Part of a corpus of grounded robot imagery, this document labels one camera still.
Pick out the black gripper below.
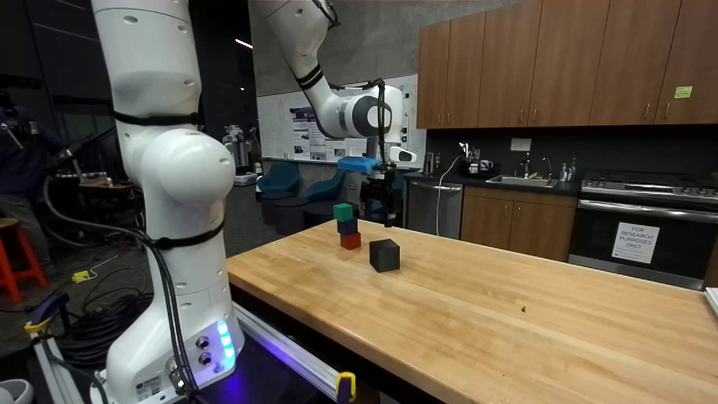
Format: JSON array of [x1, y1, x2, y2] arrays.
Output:
[[365, 169, 406, 226]]

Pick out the black cube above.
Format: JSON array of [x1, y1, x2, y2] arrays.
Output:
[[369, 239, 402, 273]]

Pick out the stainless steel dishwasher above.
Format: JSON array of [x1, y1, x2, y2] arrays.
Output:
[[405, 178, 466, 241]]

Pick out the wooden lower sink cabinet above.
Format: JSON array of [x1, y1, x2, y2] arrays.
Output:
[[460, 185, 580, 263]]

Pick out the steel kitchen sink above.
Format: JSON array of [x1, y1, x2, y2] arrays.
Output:
[[484, 172, 560, 191]]

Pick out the white poster board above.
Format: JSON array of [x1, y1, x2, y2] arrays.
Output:
[[255, 71, 428, 169]]

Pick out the yellow black clamp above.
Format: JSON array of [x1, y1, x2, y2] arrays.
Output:
[[335, 370, 360, 404]]

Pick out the white paper sign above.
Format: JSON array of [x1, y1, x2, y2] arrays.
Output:
[[610, 219, 662, 268]]

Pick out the black oven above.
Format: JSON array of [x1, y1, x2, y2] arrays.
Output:
[[568, 178, 718, 292]]

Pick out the blue yellow clamp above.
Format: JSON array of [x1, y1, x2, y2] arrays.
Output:
[[21, 292, 73, 344]]

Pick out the red legged wooden stool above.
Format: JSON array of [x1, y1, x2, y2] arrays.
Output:
[[0, 216, 49, 308]]

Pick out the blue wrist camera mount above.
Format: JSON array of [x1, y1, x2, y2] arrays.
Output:
[[335, 154, 384, 178]]

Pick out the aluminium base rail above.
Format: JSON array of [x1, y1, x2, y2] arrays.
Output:
[[231, 301, 355, 401]]

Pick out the wooden upper wall cabinets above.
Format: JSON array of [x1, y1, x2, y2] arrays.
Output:
[[416, 0, 718, 131]]

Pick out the coiled black floor cable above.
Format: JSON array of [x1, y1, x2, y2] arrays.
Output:
[[59, 287, 153, 370]]

